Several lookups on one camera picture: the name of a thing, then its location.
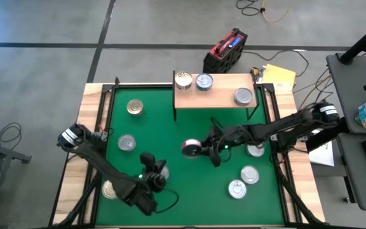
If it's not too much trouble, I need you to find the blue teal label can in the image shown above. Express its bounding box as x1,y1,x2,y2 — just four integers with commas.
195,73,214,92

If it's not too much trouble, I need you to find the thick black pole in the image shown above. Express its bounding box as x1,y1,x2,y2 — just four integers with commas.
305,118,351,153
338,15,366,65

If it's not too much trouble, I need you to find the wooden shelf black metal frame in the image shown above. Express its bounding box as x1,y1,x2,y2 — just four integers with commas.
172,70,261,123

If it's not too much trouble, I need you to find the grey desk top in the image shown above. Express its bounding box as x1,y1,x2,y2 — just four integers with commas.
325,52,366,134
337,132,366,211

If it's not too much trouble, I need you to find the grey metal stand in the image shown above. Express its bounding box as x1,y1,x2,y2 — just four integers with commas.
0,128,32,229

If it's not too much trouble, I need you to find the black aluminium table frame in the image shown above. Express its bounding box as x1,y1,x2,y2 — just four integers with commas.
48,76,322,229

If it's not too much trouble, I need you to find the yellow power cable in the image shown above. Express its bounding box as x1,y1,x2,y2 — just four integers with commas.
260,0,294,24

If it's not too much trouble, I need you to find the silver lid red label can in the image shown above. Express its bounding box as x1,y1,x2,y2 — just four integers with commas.
181,138,203,159

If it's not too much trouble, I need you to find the white paper sheet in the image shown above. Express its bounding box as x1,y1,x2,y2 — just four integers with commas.
308,139,336,168

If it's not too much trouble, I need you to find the yellow black connector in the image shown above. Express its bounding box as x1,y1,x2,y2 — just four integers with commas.
249,66,262,79

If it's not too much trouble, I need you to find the yellow paper folder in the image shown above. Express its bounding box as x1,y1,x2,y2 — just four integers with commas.
261,64,297,90

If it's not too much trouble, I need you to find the silver lid blue label can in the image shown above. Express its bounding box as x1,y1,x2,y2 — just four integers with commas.
246,143,266,158

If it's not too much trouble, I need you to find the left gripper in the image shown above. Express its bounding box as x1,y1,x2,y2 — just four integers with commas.
138,152,168,193

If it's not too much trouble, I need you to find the red black toolbox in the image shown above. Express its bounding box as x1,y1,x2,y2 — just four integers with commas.
202,27,249,74

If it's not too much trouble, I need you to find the long black floor cable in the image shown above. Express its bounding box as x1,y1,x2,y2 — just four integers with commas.
243,49,310,78

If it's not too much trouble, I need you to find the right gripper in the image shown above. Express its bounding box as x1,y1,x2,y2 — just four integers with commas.
200,117,247,168

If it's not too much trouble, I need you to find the gold lid pink label can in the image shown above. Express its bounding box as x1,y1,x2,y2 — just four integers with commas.
101,179,118,200

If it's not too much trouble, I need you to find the coiled black floor cable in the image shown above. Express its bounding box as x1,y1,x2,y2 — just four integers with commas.
236,0,261,17

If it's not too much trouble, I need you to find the silver lid teal white can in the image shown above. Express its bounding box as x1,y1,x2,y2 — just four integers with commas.
117,133,137,153

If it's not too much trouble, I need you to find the green table mat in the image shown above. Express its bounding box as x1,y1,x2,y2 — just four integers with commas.
95,87,285,226

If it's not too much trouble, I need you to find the teal label barcode can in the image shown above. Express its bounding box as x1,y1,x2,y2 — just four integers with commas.
159,164,170,181

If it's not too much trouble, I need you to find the silver lid green label can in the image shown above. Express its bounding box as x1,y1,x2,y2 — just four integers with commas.
233,87,254,107
240,165,260,185

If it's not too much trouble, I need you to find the gold lid blue label can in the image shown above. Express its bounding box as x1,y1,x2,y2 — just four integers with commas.
174,70,194,91
126,99,145,116

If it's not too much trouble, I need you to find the silver lid pink label can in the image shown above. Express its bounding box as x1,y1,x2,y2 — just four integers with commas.
227,179,248,200

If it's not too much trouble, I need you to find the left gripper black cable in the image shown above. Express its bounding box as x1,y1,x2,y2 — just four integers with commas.
155,187,180,214

